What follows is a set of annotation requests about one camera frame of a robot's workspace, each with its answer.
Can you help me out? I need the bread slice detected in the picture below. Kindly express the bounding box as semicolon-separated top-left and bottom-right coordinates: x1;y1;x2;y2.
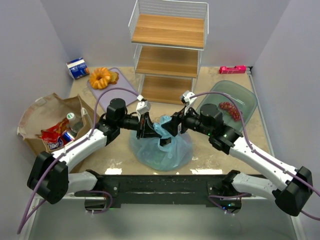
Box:
109;71;119;85

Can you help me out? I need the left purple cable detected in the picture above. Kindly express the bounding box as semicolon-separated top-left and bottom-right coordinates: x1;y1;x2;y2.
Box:
16;87;143;235

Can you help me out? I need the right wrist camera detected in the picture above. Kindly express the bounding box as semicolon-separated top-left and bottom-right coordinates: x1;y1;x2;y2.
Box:
180;90;197;115

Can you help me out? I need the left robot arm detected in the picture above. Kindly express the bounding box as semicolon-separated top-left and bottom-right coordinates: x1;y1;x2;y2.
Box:
27;98;160;204

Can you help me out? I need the blue white milk carton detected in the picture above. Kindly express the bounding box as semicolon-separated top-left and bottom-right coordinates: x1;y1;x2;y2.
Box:
66;57;90;80

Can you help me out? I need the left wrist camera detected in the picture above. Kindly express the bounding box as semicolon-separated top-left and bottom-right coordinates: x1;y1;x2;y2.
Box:
135;94;151;120

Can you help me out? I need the clear green food container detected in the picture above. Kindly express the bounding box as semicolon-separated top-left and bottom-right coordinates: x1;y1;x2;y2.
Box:
196;80;258;132

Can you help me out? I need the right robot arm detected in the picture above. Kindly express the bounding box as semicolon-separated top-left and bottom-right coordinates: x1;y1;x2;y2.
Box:
161;104;313;217

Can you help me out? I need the red bull can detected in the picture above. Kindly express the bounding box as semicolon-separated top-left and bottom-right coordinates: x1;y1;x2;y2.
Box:
61;129;77;146

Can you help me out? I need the red candy bag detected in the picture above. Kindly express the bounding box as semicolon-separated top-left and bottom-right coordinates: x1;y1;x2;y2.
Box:
40;117;69;150

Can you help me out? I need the white wire wooden shelf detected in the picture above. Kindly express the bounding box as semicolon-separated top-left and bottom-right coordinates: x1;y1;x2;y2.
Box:
128;0;209;105

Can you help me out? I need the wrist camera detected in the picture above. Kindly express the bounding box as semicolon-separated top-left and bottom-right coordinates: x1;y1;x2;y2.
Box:
135;94;151;120
180;90;197;115

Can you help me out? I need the green label water bottle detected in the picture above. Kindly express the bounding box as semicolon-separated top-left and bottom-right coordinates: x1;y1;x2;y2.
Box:
66;112;84;134

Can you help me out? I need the brown paper grocery bag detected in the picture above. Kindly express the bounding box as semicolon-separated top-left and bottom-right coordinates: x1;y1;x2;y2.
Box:
17;93;100;155

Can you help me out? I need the lavender cutting board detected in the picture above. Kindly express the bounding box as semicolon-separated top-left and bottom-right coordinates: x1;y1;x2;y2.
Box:
87;67;139;111

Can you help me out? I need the glazed bundt cake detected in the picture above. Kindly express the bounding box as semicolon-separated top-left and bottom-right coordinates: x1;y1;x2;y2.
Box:
89;67;112;90

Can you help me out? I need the pink box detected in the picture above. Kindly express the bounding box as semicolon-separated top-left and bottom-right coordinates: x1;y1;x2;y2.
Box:
219;65;247;75

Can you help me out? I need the black base frame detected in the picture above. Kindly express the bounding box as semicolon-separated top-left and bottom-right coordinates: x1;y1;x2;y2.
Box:
75;171;251;214

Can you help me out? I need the red grape bunch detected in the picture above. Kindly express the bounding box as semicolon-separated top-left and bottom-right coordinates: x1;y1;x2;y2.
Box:
218;101;241;122

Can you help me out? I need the light blue plastic bag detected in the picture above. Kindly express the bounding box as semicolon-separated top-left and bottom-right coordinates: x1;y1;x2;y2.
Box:
129;115;193;171

